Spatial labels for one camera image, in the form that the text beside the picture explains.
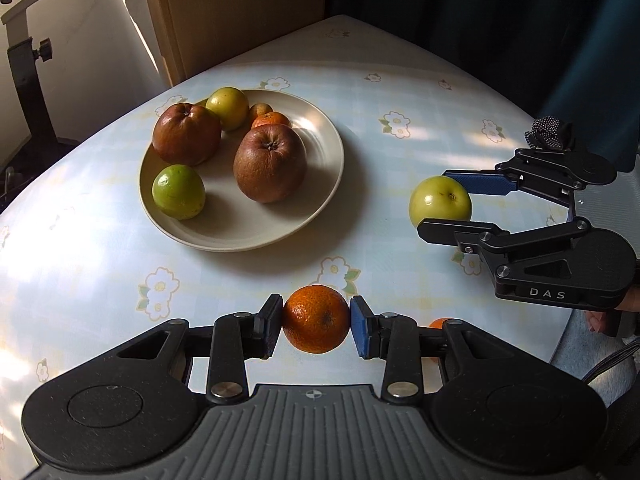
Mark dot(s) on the small tangerine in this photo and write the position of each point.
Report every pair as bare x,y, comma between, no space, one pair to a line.
272,120

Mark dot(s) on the yellow-green round fruit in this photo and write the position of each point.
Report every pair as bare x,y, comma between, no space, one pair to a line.
227,107

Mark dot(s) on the person's right hand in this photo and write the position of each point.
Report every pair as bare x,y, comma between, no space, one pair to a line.
596,321

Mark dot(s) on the black stand with clamp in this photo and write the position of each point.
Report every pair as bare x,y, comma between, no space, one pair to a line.
25,75

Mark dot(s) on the dark teal curtain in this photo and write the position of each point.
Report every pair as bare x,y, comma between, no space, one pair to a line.
475,10

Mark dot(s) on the person's blue jeans leg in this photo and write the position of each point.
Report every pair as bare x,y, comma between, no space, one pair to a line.
575,355

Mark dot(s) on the wooden board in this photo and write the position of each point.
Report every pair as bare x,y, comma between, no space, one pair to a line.
240,10

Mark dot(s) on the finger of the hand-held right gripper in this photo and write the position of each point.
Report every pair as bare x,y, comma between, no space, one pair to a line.
480,183
465,232

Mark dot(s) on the black dotted cloth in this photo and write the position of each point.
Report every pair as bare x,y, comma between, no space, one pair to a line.
547,132

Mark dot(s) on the small brown round fruit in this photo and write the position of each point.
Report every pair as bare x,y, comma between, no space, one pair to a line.
261,110

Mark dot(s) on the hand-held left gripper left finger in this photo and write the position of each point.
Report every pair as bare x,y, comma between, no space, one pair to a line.
272,329

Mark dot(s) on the orange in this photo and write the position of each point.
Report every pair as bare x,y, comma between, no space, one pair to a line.
440,323
316,317

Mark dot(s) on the cream round plate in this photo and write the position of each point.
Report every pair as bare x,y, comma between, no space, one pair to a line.
225,225

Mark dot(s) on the red-brown apple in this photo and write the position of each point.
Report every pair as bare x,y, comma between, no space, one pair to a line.
270,162
186,132

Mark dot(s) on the pale green round fruit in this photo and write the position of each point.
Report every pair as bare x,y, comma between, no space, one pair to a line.
440,202

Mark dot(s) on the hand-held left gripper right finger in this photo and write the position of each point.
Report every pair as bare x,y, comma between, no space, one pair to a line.
359,331

